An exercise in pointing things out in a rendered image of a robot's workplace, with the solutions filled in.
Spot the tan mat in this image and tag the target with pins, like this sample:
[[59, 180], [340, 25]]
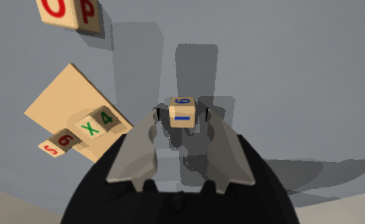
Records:
[[69, 98]]

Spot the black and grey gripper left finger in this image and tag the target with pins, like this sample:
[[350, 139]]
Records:
[[121, 170]]

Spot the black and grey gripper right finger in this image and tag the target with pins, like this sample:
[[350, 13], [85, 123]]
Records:
[[239, 171]]

